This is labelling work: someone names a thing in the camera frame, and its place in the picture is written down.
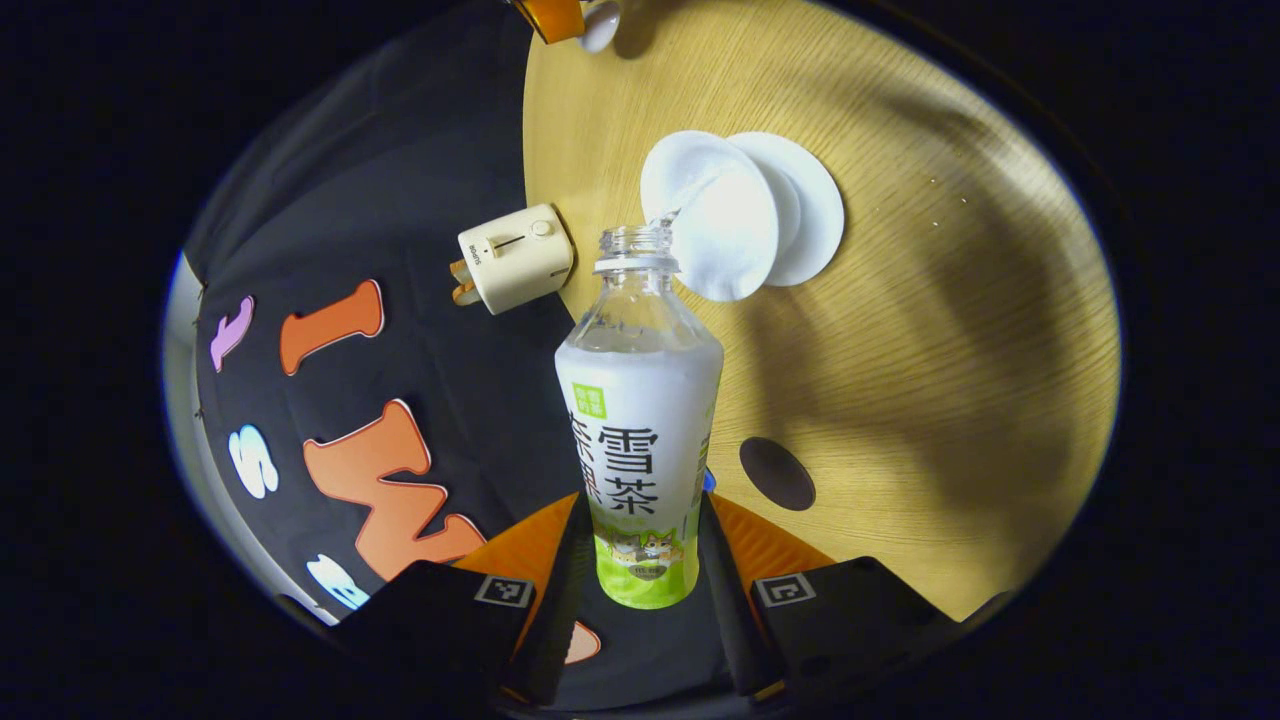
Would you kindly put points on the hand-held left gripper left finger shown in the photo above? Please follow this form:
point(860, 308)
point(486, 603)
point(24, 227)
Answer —
point(560, 600)

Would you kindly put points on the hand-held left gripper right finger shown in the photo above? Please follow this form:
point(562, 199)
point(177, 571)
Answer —
point(725, 610)

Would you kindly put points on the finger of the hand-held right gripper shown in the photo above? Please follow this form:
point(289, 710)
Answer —
point(555, 18)

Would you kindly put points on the white teacup lid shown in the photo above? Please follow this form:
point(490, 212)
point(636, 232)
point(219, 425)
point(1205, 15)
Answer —
point(600, 22)

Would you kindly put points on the dark round coaster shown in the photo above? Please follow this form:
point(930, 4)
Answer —
point(777, 474)

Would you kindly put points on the white label water bottle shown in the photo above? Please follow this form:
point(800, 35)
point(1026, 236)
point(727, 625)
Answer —
point(640, 450)

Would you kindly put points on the white teacup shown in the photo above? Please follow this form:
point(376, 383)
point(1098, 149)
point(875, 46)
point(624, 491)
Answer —
point(725, 220)

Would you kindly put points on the cream toaster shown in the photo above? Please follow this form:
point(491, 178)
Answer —
point(520, 258)

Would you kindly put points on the black backdrop cloth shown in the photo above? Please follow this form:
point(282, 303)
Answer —
point(420, 250)

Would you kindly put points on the bread slice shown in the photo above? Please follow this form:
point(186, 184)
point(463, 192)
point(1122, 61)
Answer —
point(463, 285)

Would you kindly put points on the white saucer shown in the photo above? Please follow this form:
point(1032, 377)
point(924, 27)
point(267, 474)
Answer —
point(815, 215)

